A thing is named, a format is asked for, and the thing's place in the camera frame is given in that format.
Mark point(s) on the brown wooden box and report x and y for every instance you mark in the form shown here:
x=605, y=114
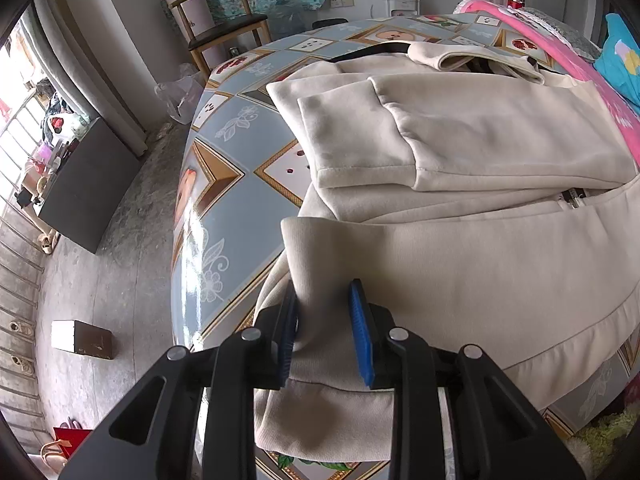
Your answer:
x=92, y=342

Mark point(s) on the red paper bag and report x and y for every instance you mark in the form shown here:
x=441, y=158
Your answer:
x=70, y=440

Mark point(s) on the metal window grille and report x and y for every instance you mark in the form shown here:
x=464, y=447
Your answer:
x=15, y=270

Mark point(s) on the green fluffy rug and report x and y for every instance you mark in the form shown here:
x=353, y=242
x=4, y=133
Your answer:
x=610, y=445

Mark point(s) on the grey lace cloth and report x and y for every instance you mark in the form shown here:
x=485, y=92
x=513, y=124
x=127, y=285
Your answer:
x=565, y=30

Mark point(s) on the grey curtain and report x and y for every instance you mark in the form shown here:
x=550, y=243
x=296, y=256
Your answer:
x=100, y=70

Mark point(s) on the white water dispenser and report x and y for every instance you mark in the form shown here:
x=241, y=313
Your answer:
x=402, y=6

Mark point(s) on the pink printed blanket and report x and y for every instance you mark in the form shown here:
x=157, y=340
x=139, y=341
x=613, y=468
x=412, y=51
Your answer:
x=615, y=105

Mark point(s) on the teal printed pillow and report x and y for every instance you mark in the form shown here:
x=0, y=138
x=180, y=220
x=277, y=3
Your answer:
x=620, y=70

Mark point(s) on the wall socket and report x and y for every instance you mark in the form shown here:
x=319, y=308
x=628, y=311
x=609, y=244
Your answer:
x=342, y=2

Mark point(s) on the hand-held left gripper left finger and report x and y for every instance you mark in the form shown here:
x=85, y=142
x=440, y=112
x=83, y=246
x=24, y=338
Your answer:
x=287, y=345

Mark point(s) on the clear plastic bag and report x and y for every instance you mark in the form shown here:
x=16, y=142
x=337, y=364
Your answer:
x=290, y=17
x=180, y=95

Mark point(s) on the black cabinet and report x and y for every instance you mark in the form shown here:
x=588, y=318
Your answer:
x=90, y=185

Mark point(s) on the wooden chair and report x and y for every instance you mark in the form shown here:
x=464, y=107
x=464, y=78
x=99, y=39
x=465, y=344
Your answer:
x=230, y=27

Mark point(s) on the white red plastic bag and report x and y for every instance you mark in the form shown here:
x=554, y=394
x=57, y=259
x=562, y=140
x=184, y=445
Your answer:
x=57, y=122

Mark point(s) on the pair of slippers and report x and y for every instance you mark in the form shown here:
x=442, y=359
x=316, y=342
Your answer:
x=48, y=241

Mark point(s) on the patterned tablecloth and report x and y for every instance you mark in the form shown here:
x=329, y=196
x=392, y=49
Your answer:
x=225, y=210

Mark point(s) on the cream zip jacket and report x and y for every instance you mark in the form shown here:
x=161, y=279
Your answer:
x=475, y=270

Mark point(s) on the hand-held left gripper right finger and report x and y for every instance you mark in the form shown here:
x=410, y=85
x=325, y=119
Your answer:
x=360, y=335

